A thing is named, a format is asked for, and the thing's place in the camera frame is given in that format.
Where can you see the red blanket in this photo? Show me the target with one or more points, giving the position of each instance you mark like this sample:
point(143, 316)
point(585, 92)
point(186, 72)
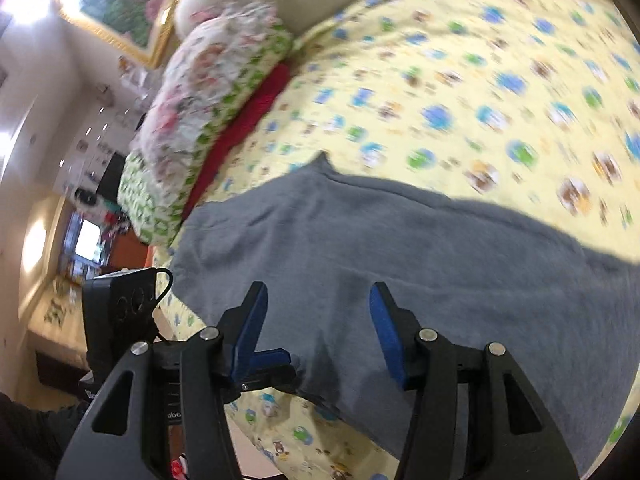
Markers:
point(237, 131)

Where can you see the floral ruffled pillow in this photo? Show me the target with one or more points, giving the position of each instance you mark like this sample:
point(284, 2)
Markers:
point(212, 74)

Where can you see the grey sweatpants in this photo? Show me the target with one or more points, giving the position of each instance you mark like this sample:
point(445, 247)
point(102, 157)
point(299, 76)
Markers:
point(472, 271)

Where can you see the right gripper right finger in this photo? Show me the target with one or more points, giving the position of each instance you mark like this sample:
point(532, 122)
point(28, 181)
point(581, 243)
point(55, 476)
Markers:
point(476, 414)

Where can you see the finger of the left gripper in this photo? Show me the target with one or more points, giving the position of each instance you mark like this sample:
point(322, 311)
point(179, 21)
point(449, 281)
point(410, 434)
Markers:
point(270, 369)

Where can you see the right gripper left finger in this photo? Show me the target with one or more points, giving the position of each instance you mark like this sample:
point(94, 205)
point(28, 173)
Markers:
point(124, 433)

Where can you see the green frog pattern pillow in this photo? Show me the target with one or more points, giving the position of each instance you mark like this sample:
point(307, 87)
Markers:
point(155, 221)

